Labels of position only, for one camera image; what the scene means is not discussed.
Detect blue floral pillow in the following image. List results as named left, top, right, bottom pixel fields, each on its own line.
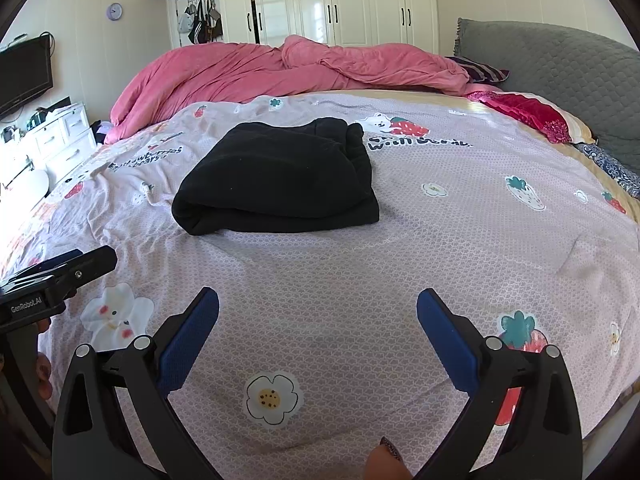
left=572, top=142, right=640, bottom=193

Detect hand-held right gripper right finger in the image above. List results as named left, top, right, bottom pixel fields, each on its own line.
left=416, top=287, right=586, bottom=480

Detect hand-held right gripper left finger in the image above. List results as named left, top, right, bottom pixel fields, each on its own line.
left=52, top=286, right=221, bottom=480

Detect black sweater with orange cuffs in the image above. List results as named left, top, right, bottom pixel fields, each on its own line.
left=171, top=117, right=381, bottom=236

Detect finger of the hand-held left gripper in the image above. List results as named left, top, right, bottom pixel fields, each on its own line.
left=0, top=246, right=118, bottom=296

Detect person's left hand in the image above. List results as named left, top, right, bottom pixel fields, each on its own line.
left=34, top=316, right=55, bottom=403

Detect white oval object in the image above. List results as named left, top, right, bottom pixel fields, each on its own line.
left=0, top=167, right=50, bottom=211

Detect strawberry print bed sheet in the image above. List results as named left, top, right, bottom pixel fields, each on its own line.
left=0, top=89, right=640, bottom=480

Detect purple striped pillow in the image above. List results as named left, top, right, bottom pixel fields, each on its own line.
left=447, top=56, right=511, bottom=83

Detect black television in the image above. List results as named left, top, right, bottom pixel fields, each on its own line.
left=0, top=35, right=54, bottom=118

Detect hanging bags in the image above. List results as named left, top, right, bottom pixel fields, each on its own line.
left=177, top=0, right=224, bottom=46

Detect red sequin pillow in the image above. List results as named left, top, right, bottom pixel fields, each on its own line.
left=467, top=91, right=596, bottom=145

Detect white wardrobe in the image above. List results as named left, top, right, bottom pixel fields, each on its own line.
left=144, top=0, right=441, bottom=51

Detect pink duvet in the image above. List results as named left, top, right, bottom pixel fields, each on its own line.
left=102, top=35, right=501, bottom=145

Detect grey quilted headboard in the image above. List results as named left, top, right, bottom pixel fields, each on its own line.
left=452, top=17, right=640, bottom=176

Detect person's right hand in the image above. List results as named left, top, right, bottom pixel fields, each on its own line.
left=362, top=435, right=416, bottom=480

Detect white chest of drawers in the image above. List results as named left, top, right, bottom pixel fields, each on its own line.
left=22, top=102, right=98, bottom=186

